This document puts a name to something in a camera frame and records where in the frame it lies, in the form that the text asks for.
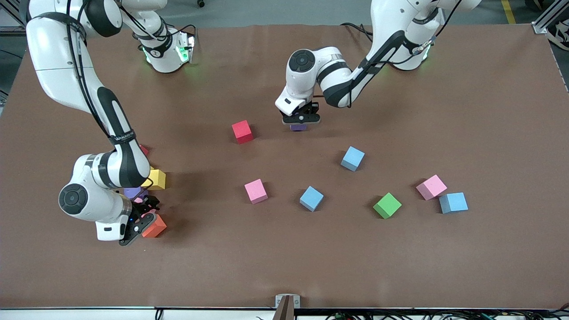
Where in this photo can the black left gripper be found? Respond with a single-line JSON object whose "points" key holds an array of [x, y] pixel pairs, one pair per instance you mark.
{"points": [[311, 108]]}

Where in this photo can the base connector plate green light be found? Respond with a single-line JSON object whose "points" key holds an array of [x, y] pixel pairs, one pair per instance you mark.
{"points": [[186, 48]]}

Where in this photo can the yellow foam cube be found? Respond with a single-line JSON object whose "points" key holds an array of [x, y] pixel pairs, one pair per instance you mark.
{"points": [[156, 179]]}

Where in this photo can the rose red foam cube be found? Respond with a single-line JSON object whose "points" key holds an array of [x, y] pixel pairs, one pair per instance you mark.
{"points": [[144, 150]]}

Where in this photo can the purple foam cube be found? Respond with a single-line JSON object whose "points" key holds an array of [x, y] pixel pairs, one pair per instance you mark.
{"points": [[132, 192], [298, 128]]}

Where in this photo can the pale pink foam cube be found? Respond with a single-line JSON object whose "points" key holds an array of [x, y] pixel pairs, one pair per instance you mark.
{"points": [[431, 186]]}

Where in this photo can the green foam cube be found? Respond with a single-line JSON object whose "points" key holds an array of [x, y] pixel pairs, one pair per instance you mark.
{"points": [[387, 205]]}

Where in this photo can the grey metal mounting bracket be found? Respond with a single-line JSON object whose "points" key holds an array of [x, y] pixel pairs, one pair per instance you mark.
{"points": [[287, 302]]}

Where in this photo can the white table edge rail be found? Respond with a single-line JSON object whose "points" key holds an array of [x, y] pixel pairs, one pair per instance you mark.
{"points": [[80, 314]]}

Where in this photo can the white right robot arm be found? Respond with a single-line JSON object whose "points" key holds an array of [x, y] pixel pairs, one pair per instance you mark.
{"points": [[58, 66]]}

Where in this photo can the blue foam cube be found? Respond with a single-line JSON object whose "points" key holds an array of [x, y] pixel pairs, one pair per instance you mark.
{"points": [[311, 198], [353, 158], [453, 202]]}

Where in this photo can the black white patterned object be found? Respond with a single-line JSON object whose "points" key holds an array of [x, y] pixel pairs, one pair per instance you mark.
{"points": [[560, 35]]}

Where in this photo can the orange foam cube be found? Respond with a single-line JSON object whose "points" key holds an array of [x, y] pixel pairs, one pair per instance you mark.
{"points": [[158, 227]]}

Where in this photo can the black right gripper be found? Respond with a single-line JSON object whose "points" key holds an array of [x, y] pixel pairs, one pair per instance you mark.
{"points": [[143, 208]]}

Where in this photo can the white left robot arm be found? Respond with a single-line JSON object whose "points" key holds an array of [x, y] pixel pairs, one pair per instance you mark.
{"points": [[338, 75]]}

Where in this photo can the aluminium frame profile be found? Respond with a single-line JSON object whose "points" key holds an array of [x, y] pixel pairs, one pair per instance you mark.
{"points": [[546, 20], [11, 31]]}

